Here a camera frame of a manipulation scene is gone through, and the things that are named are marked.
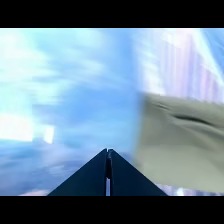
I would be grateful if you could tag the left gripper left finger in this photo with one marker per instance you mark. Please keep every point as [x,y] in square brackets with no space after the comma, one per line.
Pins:
[90,180]

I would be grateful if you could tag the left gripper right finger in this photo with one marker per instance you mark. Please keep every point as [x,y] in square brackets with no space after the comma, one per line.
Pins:
[128,181]

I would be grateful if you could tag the olive green garment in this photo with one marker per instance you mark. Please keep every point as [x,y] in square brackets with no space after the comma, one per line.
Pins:
[183,150]

